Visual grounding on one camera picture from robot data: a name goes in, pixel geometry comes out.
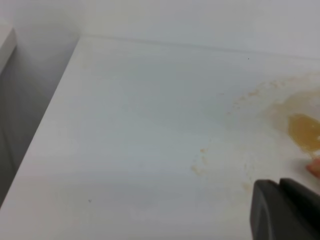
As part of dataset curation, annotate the pink brown wiping rag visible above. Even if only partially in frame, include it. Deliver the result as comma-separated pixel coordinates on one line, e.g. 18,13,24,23
306,157,320,179

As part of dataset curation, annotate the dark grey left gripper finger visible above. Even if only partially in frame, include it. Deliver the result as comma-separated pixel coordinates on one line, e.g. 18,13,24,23
251,178,320,240

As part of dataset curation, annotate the yellow brown coffee puddle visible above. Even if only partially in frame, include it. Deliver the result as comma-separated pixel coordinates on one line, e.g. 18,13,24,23
288,114,320,153

